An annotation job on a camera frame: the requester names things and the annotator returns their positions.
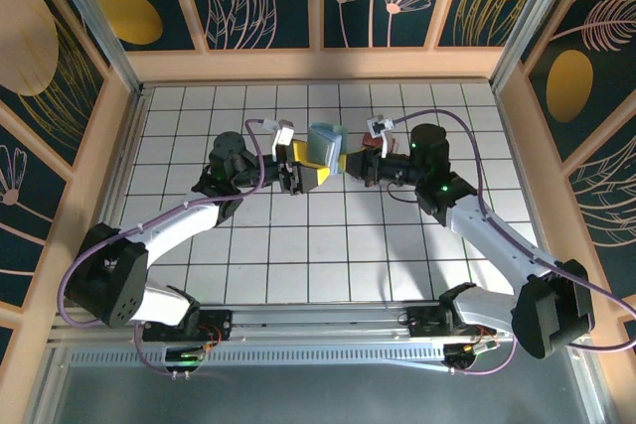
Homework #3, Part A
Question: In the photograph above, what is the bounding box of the perforated metal strip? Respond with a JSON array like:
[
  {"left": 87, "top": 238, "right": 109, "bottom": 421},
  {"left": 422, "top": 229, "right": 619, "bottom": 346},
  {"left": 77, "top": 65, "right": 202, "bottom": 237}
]
[{"left": 69, "top": 349, "right": 448, "bottom": 366}]

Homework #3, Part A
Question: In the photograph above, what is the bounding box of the grey metal shelf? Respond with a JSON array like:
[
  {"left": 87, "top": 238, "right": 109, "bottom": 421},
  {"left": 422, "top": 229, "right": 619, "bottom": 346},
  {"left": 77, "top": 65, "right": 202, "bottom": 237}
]
[{"left": 29, "top": 337, "right": 615, "bottom": 424}]

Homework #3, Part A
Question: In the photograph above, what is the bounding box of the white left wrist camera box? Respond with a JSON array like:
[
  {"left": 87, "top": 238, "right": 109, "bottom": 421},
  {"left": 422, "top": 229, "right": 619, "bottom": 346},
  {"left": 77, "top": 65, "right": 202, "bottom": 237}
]
[{"left": 270, "top": 118, "right": 298, "bottom": 153}]

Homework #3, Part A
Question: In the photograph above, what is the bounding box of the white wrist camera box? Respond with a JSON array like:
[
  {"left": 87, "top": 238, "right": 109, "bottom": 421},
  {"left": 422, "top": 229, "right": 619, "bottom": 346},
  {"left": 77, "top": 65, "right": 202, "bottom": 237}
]
[
  {"left": 366, "top": 114, "right": 398, "bottom": 155},
  {"left": 270, "top": 118, "right": 298, "bottom": 153}
]

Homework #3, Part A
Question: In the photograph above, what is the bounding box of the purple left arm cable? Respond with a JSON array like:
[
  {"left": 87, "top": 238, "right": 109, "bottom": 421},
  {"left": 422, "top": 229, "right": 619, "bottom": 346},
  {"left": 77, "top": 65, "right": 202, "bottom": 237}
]
[{"left": 58, "top": 118, "right": 279, "bottom": 378}]

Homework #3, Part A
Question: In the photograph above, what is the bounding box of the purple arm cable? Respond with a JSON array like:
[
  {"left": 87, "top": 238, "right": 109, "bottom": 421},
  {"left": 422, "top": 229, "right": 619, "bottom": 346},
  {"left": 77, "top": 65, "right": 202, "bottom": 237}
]
[
  {"left": 58, "top": 118, "right": 279, "bottom": 378},
  {"left": 392, "top": 109, "right": 636, "bottom": 376}
]

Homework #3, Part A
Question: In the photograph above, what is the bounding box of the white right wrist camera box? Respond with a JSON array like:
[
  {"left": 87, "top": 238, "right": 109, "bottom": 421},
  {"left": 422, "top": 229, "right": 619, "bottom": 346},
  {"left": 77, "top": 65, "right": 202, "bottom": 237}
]
[{"left": 366, "top": 114, "right": 398, "bottom": 155}]

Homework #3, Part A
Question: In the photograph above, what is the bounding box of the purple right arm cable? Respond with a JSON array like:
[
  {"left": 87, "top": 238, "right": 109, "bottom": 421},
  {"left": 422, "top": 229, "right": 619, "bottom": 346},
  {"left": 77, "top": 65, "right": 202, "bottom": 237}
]
[{"left": 392, "top": 109, "right": 636, "bottom": 376}]

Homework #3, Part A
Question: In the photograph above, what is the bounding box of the aluminium side rail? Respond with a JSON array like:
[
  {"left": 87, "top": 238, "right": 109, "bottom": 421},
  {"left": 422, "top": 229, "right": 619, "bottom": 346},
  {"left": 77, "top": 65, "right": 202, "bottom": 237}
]
[{"left": 77, "top": 85, "right": 153, "bottom": 307}]

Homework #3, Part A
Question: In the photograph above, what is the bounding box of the aluminium mounting rail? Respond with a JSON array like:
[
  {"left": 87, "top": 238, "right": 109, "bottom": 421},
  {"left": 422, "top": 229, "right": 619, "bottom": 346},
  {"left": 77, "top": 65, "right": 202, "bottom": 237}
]
[{"left": 49, "top": 302, "right": 592, "bottom": 346}]

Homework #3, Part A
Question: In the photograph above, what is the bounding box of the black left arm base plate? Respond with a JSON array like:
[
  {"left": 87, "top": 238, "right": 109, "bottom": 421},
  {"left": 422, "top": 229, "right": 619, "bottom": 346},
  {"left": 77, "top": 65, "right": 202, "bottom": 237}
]
[{"left": 142, "top": 308, "right": 234, "bottom": 344}]

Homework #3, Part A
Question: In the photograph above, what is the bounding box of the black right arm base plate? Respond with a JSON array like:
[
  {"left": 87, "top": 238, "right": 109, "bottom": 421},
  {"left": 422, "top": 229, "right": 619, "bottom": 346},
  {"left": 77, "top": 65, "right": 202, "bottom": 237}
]
[{"left": 405, "top": 303, "right": 498, "bottom": 341}]

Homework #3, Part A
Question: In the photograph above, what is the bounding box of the aluminium corner post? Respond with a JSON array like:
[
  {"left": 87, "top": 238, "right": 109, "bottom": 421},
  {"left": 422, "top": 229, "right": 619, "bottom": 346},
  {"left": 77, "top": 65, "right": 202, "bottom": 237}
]
[
  {"left": 490, "top": 0, "right": 568, "bottom": 92},
  {"left": 42, "top": 0, "right": 146, "bottom": 97}
]

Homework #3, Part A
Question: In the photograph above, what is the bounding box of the small circuit board with wires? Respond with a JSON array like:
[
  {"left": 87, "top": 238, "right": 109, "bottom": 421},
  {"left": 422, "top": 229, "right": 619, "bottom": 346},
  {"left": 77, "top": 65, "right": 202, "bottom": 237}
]
[
  {"left": 163, "top": 327, "right": 223, "bottom": 380},
  {"left": 441, "top": 337, "right": 501, "bottom": 375}
]

